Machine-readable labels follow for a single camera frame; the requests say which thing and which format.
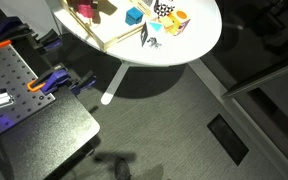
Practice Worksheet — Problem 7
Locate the pink building block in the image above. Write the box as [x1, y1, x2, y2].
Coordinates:
[78, 0, 93, 18]

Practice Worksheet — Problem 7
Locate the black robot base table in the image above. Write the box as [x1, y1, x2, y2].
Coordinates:
[0, 9, 99, 180]

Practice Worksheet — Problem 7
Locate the blue building block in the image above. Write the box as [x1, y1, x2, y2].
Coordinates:
[125, 7, 143, 25]

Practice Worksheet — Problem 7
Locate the white round table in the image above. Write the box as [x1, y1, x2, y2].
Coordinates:
[52, 0, 223, 106]

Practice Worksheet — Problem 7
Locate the orange yellow cube with hole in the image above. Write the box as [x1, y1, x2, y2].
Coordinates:
[159, 9, 190, 36]

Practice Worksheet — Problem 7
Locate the wooden tray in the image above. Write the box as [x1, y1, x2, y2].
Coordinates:
[59, 0, 154, 51]

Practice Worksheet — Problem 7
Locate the black patterned cube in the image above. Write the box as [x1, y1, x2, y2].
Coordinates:
[153, 0, 175, 17]

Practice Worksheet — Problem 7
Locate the purple clamp near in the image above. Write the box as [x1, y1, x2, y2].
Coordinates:
[27, 69, 97, 95]

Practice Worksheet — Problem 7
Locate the purple clamp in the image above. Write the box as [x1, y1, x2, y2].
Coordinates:
[27, 69, 97, 95]
[0, 16, 61, 51]

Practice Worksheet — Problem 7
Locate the black floor outlet cover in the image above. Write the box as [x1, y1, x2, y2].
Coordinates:
[207, 114, 249, 166]

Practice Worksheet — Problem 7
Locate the black perforated breadboard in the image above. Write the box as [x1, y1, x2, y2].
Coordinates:
[0, 45, 55, 135]

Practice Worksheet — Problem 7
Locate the purple clamp far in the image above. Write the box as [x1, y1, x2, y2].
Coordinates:
[0, 16, 61, 51]

